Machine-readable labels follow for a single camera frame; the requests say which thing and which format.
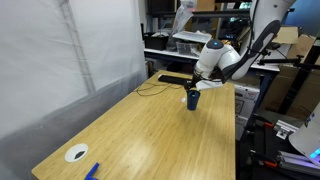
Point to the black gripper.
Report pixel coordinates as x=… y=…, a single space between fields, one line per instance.
x=192 y=83

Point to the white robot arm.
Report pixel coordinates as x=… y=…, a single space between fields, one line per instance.
x=219 y=62

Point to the dark blue plastic cup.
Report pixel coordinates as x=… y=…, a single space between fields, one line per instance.
x=192 y=99

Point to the small white red sticker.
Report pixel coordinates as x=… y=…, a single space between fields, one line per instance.
x=183 y=99

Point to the black computer keyboard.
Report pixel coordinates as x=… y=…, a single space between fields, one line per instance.
x=174 y=80

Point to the clear plastic storage bin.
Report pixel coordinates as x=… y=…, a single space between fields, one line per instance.
x=190 y=49

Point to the white tray lid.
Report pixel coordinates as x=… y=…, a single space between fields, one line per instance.
x=191 y=36

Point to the white printed box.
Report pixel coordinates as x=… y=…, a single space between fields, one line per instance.
x=245 y=101

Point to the black storage box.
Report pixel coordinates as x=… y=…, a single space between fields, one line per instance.
x=157 y=43

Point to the white workbench shelf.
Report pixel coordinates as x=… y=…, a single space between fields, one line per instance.
x=175 y=56

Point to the clear plastic bag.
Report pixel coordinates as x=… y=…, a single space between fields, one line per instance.
x=183 y=14

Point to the white plastic curtain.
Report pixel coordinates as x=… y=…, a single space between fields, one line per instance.
x=63 y=63

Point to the blue plastic clamp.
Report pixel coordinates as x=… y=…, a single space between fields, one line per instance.
x=90 y=174

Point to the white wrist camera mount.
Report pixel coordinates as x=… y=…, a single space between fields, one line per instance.
x=205 y=84

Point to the black camera tripod arm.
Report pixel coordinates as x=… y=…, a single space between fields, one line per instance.
x=293 y=62

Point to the aluminium extrusion rail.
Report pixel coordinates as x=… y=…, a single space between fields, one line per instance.
x=297 y=163

